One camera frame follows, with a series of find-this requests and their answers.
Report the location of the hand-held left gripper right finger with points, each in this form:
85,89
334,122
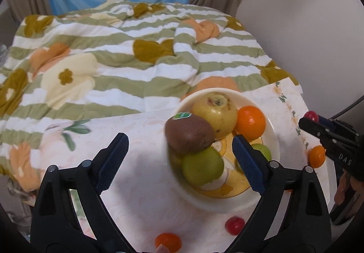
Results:
250,162

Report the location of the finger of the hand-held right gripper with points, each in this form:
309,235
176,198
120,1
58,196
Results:
339,127
314,129

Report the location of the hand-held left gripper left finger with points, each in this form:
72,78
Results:
112,162

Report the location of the red cherry tomato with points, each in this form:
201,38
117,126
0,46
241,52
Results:
311,115
234,225

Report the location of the green apple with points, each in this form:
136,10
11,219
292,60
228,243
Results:
263,152
202,166

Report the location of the cream bowl with cartoon print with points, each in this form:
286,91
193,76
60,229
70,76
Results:
236,199

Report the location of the large orange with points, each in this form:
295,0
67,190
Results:
250,122

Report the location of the yellow apple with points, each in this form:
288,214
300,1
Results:
216,115

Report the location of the brown kiwi with green sticker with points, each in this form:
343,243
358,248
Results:
189,133

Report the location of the person's right hand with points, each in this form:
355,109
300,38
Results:
342,187

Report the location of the small orange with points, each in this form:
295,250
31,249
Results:
167,242
317,155

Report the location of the striped floral blanket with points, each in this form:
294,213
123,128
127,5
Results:
113,57

